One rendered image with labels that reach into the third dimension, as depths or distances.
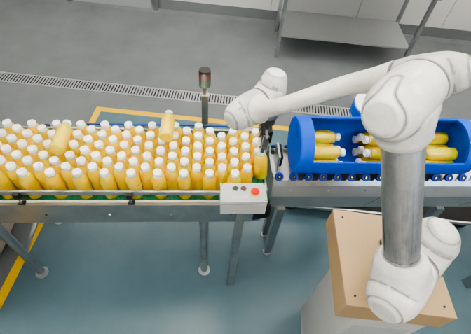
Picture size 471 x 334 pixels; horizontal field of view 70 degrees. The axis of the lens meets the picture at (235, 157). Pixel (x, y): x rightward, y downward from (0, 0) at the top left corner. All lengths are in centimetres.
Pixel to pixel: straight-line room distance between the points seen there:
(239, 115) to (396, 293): 71
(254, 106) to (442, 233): 71
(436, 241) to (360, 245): 31
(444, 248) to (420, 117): 57
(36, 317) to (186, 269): 95
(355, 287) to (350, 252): 13
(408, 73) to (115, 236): 227
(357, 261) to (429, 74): 78
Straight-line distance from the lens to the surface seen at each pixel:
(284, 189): 177
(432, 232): 125
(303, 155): 157
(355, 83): 106
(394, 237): 103
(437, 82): 85
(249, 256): 253
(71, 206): 178
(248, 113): 114
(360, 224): 149
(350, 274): 136
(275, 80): 123
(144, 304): 244
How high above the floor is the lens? 230
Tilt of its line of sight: 50 degrees down
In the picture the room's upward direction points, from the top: 6 degrees clockwise
